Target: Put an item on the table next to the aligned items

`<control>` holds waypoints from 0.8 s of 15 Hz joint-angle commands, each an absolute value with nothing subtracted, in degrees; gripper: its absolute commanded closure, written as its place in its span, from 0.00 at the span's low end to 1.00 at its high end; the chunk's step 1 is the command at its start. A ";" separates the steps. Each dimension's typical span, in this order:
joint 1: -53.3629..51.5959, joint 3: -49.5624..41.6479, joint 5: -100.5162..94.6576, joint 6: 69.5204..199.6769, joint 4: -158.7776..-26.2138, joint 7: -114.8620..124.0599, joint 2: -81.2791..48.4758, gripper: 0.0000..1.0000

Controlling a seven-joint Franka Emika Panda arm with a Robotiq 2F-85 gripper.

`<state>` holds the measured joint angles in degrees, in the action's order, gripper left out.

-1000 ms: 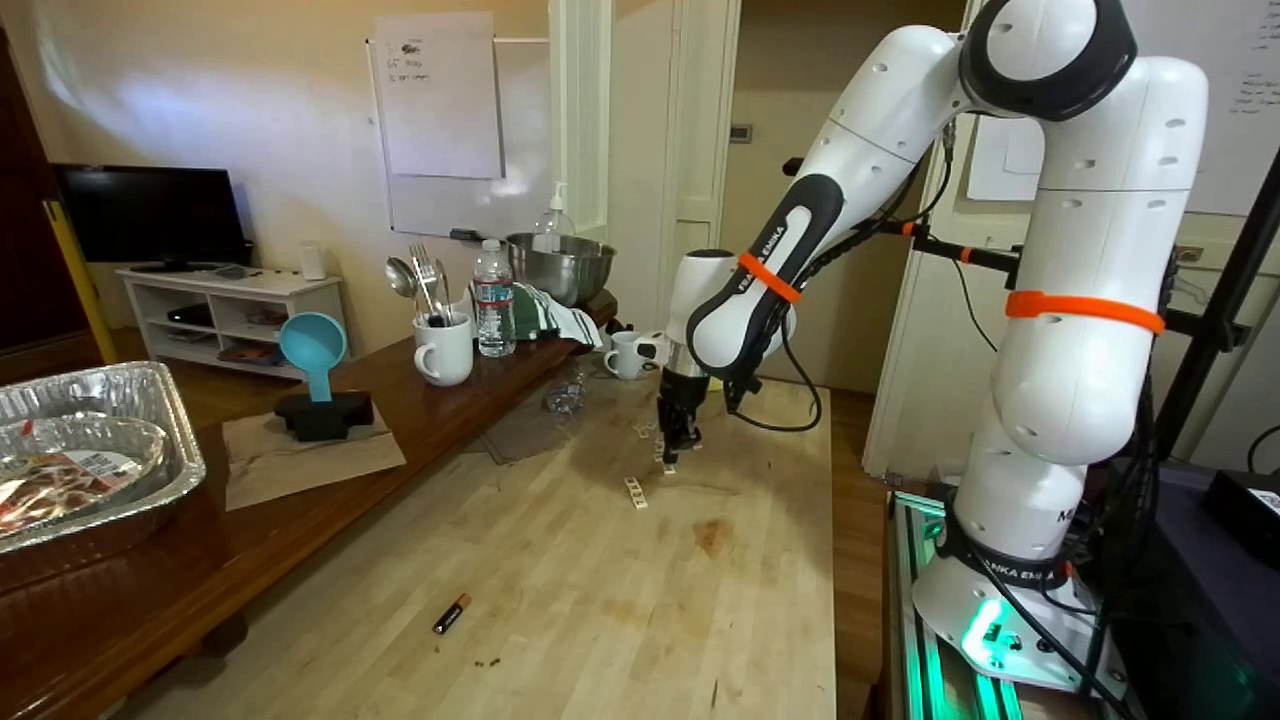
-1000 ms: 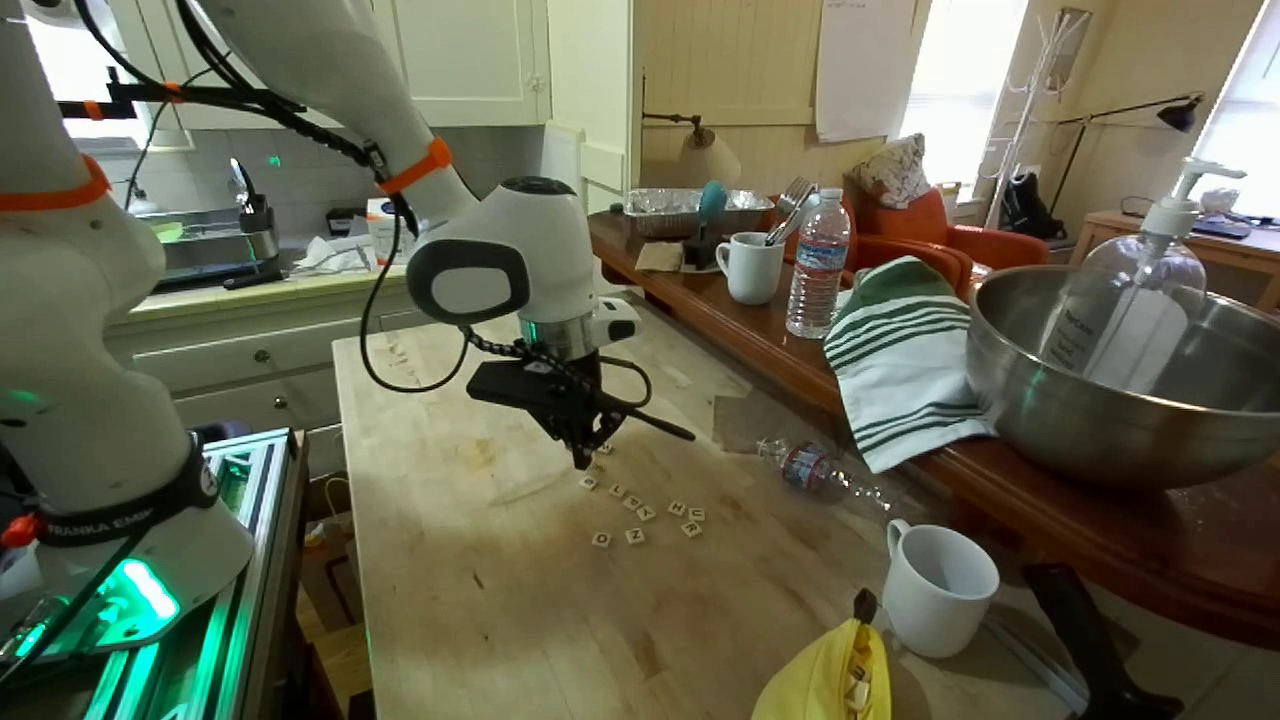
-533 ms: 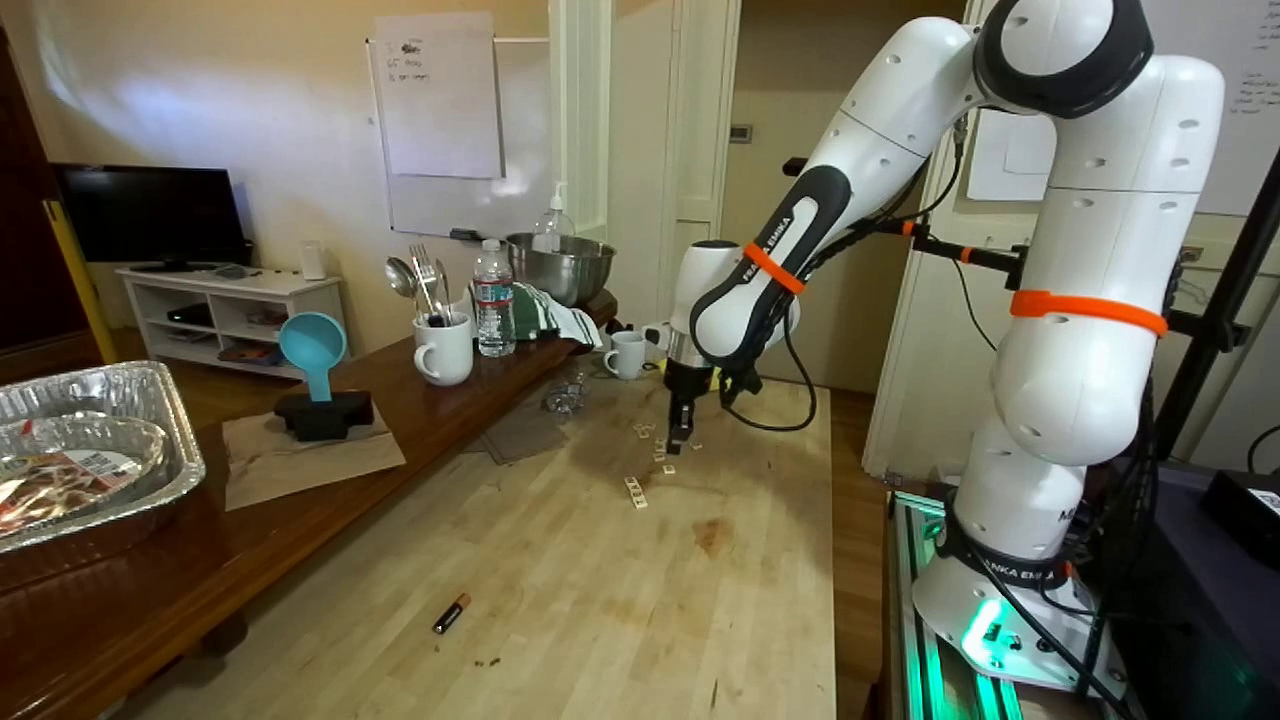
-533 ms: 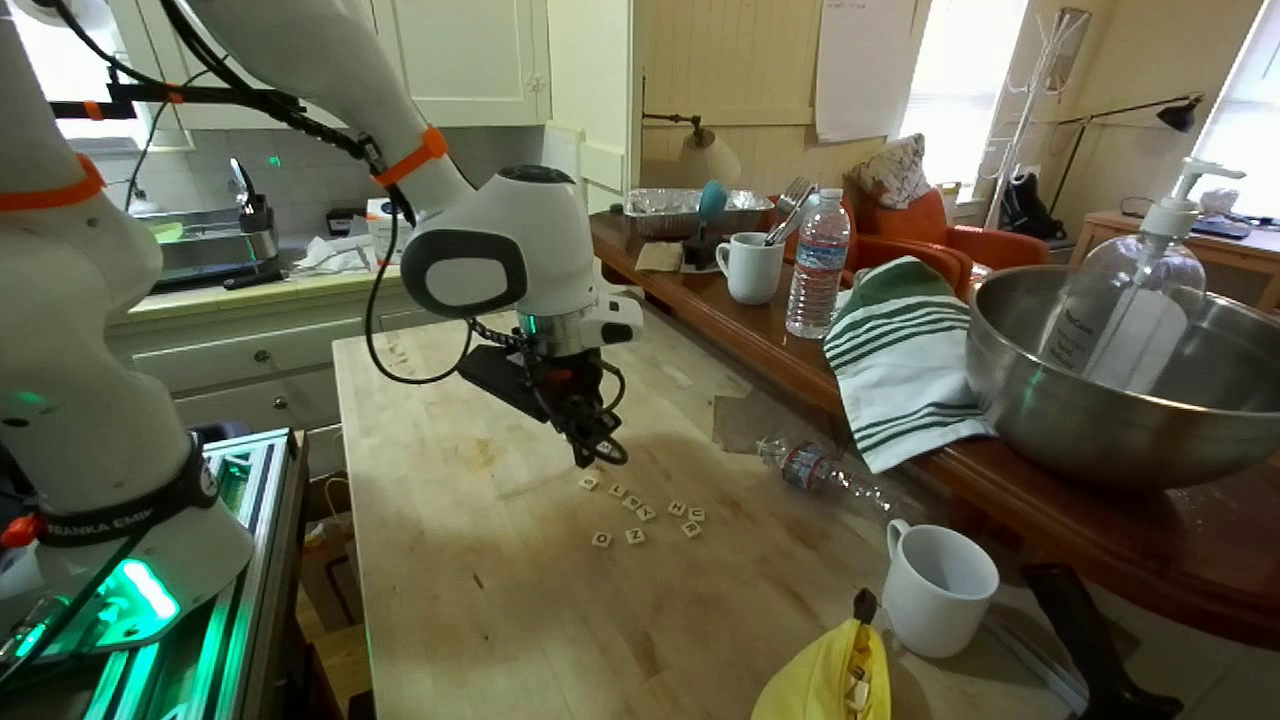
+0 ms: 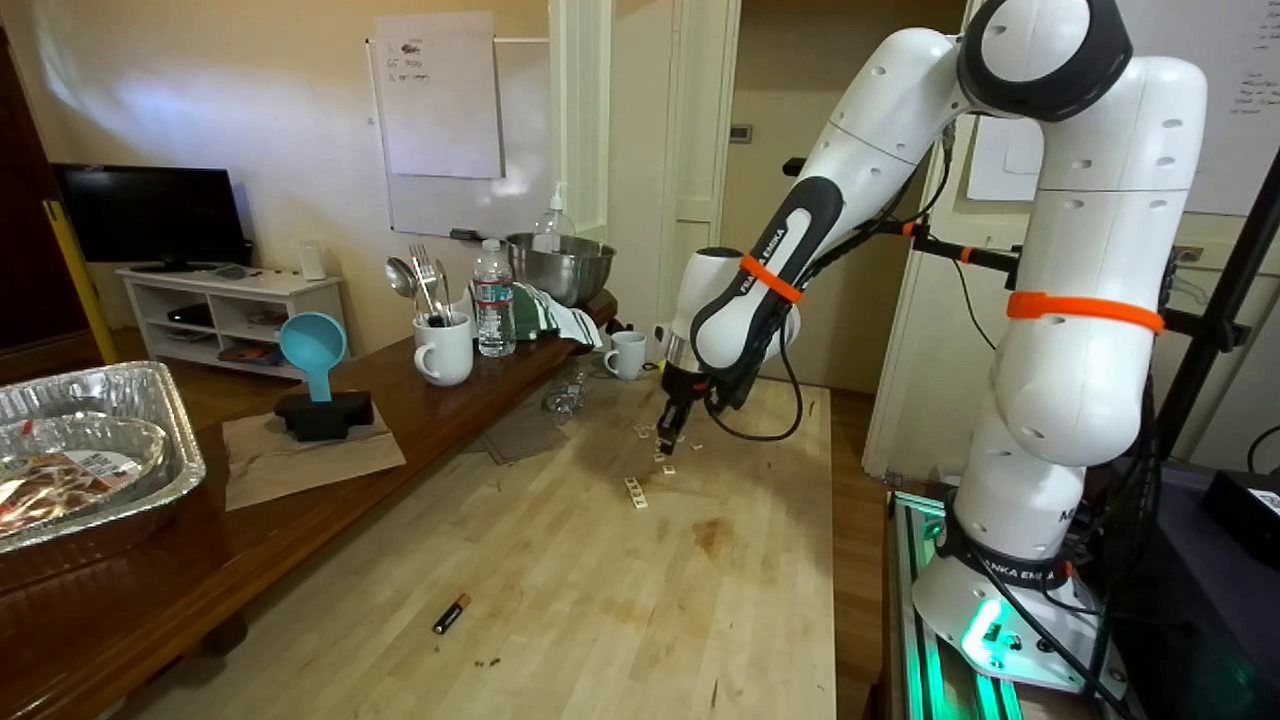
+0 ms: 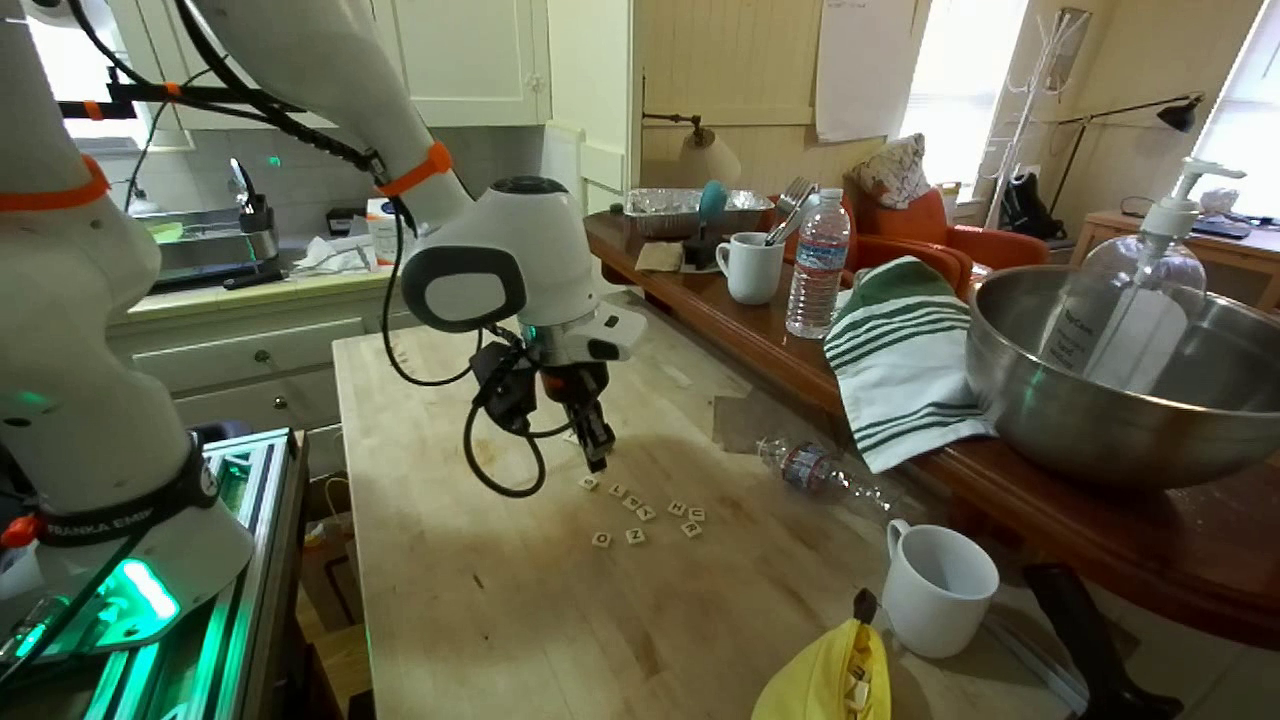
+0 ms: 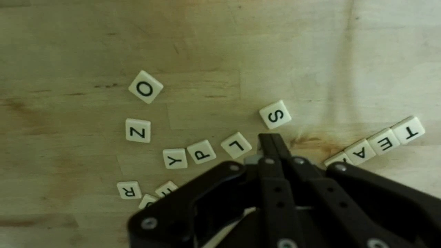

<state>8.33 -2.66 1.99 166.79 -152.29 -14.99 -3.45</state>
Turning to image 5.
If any brown paper sheet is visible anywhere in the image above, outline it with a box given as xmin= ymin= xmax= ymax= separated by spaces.
xmin=216 ymin=398 xmax=413 ymax=515

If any clear plastic water bottle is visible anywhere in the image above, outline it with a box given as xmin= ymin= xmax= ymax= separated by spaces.
xmin=469 ymin=235 xmax=520 ymax=362

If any crumpled clear plastic bottle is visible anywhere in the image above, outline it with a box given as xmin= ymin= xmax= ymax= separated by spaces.
xmin=538 ymin=369 xmax=598 ymax=419

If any metal spoon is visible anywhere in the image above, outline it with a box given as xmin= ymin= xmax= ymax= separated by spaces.
xmin=385 ymin=252 xmax=429 ymax=331
xmin=413 ymin=252 xmax=457 ymax=326

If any black flat television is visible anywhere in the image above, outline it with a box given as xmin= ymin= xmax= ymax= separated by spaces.
xmin=46 ymin=158 xmax=260 ymax=271

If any white paper sheet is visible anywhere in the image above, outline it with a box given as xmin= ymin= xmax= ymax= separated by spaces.
xmin=964 ymin=117 xmax=1049 ymax=207
xmin=366 ymin=9 xmax=506 ymax=185

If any small black box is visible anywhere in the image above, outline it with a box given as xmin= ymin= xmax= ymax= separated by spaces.
xmin=1198 ymin=469 xmax=1280 ymax=571

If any black block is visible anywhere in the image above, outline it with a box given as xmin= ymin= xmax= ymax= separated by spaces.
xmin=271 ymin=389 xmax=379 ymax=449

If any yellow stick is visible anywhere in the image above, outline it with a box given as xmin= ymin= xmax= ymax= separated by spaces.
xmin=34 ymin=197 xmax=122 ymax=369

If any large white written sheet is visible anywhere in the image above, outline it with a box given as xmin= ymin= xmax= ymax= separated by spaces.
xmin=1125 ymin=0 xmax=1280 ymax=221

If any black camera mount rod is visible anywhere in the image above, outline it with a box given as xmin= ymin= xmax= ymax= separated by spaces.
xmin=891 ymin=214 xmax=1032 ymax=292

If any black metal pole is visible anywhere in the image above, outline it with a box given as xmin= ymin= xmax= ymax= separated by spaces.
xmin=1138 ymin=146 xmax=1280 ymax=471

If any white ceramic mug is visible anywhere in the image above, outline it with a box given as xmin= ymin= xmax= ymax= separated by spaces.
xmin=408 ymin=316 xmax=480 ymax=391
xmin=598 ymin=326 xmax=652 ymax=385

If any aluminium foil tray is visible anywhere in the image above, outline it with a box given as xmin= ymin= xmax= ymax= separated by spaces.
xmin=0 ymin=354 xmax=212 ymax=558

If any black controller box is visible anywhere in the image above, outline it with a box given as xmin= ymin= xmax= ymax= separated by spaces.
xmin=1096 ymin=457 xmax=1280 ymax=720

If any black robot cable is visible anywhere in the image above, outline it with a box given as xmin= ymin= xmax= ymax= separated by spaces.
xmin=698 ymin=124 xmax=968 ymax=449

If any stainless steel mixing bowl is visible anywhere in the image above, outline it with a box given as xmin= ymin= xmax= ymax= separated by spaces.
xmin=504 ymin=232 xmax=621 ymax=312

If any black marker pen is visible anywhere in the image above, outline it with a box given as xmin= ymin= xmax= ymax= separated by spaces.
xmin=429 ymin=587 xmax=474 ymax=640

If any dark wooden side table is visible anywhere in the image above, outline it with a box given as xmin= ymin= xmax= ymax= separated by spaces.
xmin=0 ymin=287 xmax=626 ymax=720

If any white television stand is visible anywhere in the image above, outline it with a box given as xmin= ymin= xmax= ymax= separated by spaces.
xmin=115 ymin=263 xmax=355 ymax=385

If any white wall board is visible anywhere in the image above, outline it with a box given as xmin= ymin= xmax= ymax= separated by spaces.
xmin=365 ymin=32 xmax=559 ymax=242

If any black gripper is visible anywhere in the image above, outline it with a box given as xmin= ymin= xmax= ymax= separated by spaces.
xmin=652 ymin=354 xmax=736 ymax=459

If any green striped white towel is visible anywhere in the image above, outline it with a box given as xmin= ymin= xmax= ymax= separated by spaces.
xmin=506 ymin=278 xmax=612 ymax=354

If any clear pump soap dispenser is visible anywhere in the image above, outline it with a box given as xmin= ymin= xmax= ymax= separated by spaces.
xmin=528 ymin=178 xmax=571 ymax=258

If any metal robot base stand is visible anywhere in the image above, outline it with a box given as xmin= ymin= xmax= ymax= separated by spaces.
xmin=881 ymin=480 xmax=1137 ymax=720

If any white door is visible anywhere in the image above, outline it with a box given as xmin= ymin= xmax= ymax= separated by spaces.
xmin=548 ymin=0 xmax=745 ymax=362

